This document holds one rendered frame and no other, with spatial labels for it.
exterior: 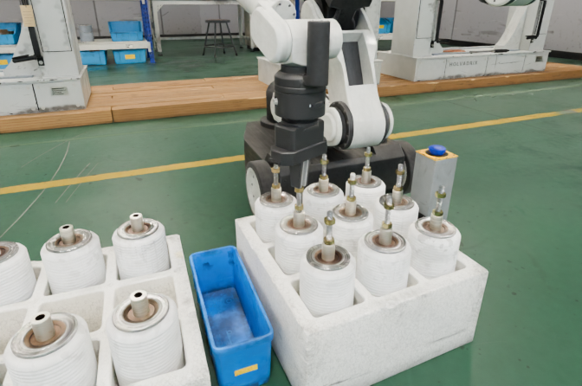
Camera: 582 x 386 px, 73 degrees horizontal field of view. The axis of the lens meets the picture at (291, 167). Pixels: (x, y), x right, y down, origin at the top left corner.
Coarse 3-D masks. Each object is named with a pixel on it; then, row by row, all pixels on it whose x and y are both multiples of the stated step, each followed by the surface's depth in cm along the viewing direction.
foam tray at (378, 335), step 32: (256, 256) 80; (256, 288) 84; (288, 288) 70; (416, 288) 70; (448, 288) 71; (480, 288) 76; (288, 320) 67; (320, 320) 63; (352, 320) 64; (384, 320) 67; (416, 320) 71; (448, 320) 75; (288, 352) 70; (320, 352) 63; (352, 352) 67; (384, 352) 70; (416, 352) 75; (320, 384) 66; (352, 384) 70
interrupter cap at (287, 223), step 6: (288, 216) 79; (306, 216) 79; (282, 222) 77; (288, 222) 77; (306, 222) 78; (312, 222) 77; (282, 228) 75; (288, 228) 75; (294, 228) 75; (300, 228) 76; (306, 228) 75; (312, 228) 75; (294, 234) 74; (300, 234) 73; (306, 234) 74
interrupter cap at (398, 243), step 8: (368, 232) 74; (376, 232) 74; (392, 232) 74; (368, 240) 72; (376, 240) 72; (392, 240) 72; (400, 240) 72; (376, 248) 69; (384, 248) 69; (392, 248) 69; (400, 248) 69
